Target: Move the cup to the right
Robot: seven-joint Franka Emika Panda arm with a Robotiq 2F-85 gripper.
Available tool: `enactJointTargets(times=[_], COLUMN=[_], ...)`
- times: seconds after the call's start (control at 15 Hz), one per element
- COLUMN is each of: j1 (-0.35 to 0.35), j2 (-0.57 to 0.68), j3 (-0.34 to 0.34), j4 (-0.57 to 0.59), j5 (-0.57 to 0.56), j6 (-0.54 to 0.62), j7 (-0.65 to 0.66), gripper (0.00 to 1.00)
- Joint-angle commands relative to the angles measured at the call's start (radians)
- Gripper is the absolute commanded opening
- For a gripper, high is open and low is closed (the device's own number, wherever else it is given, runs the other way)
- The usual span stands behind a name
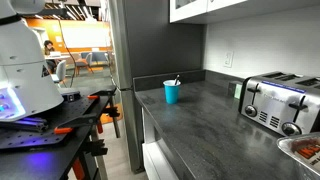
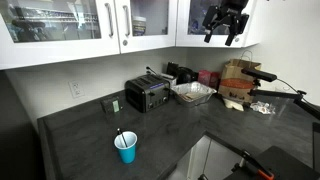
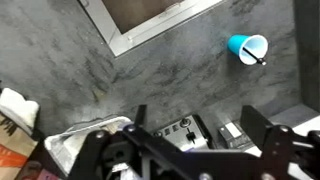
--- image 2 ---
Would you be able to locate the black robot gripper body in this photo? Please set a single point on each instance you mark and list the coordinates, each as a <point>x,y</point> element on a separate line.
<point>230,15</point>

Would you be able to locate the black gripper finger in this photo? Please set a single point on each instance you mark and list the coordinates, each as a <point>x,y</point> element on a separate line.
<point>208,36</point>
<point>232,36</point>

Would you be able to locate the blue plastic cup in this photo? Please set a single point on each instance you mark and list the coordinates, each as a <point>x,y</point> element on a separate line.
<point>126,151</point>

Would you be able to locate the black straw in cup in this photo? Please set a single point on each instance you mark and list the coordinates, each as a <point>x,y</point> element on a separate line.
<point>122,137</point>

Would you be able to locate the corner glass cabinet door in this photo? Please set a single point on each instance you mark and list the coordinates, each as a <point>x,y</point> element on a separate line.
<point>196,40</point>

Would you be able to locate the red box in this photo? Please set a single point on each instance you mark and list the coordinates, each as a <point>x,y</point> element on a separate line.
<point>206,78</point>

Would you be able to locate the brown paper bag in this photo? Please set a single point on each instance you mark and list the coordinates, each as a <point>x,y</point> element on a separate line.
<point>237,81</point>

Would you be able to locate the black kitchen appliance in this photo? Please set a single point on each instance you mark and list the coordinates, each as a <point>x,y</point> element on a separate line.
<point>185,75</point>

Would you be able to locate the aluminium foil tray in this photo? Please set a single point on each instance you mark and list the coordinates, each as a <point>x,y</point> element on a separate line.
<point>193,93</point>

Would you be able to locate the narrow glass cabinet door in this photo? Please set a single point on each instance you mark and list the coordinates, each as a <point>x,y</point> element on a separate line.
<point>146,41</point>

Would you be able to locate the food in foil tray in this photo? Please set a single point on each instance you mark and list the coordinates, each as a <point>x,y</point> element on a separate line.
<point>191,96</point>

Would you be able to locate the white paper piece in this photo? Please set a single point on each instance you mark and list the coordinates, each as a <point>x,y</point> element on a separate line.
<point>233,105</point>

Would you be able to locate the jar inside cabinet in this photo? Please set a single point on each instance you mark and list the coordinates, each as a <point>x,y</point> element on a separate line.
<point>139,26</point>

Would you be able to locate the clear plastic wrapper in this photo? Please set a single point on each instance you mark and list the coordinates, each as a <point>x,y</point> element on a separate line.
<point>263,107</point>

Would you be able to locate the black and silver toaster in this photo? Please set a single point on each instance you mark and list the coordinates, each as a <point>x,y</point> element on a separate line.
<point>146,93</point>

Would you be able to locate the green bottle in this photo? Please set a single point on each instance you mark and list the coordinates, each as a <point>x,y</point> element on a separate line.
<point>110,105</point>

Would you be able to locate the white lower cabinet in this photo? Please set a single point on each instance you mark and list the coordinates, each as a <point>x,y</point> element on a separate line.
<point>216,160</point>

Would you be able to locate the black perforated work table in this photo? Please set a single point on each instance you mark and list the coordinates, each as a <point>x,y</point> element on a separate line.
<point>283,165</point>

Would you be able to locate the wide glass cabinet door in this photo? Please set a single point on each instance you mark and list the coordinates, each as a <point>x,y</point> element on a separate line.
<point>50,50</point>

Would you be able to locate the black bar camera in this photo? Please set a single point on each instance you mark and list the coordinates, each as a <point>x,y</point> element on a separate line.
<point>259,74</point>

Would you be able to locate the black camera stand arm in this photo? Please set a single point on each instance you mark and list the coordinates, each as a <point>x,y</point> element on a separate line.
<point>283,95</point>

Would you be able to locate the white wall outlet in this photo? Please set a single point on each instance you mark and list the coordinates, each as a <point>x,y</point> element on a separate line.
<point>76,89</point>

